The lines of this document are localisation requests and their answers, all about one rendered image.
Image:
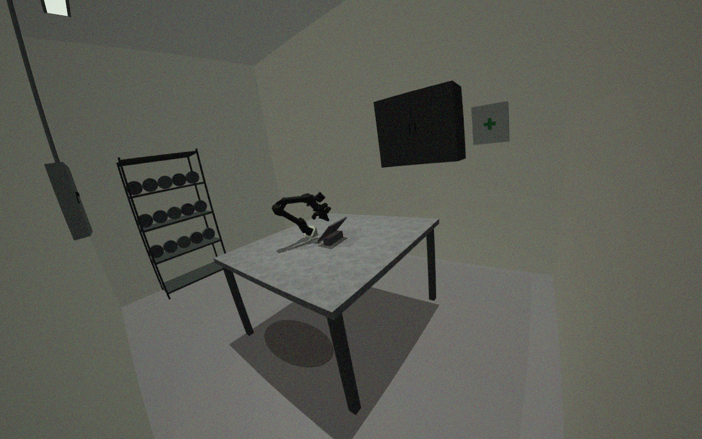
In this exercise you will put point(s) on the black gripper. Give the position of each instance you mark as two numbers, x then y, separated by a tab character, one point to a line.
322	214

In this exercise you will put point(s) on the grey switch panel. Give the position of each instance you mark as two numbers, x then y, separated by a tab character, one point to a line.
332	234

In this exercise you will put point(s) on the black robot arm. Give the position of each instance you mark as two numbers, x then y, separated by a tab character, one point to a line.
278	207

